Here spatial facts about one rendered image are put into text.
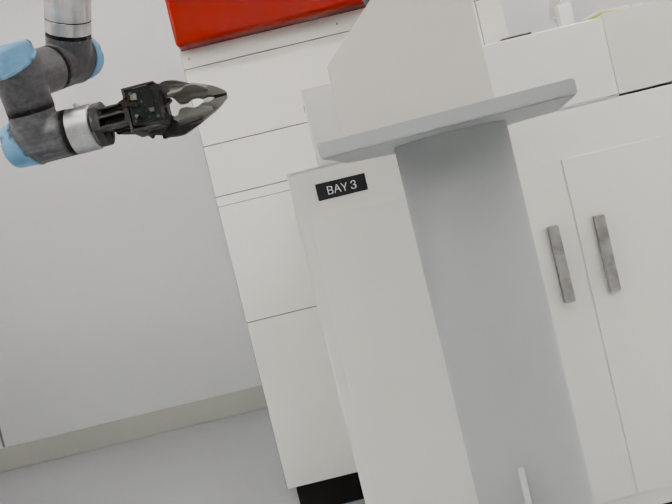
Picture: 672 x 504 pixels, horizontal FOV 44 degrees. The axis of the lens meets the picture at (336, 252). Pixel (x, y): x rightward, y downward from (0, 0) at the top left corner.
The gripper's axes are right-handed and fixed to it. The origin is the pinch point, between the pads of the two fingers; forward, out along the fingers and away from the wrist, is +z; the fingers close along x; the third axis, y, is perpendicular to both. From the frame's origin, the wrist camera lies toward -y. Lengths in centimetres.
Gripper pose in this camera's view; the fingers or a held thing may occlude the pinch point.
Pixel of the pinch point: (220, 96)
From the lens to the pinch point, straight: 139.3
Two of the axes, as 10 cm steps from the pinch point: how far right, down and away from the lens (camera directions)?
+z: 9.7, -2.4, -0.6
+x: -2.4, -9.7, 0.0
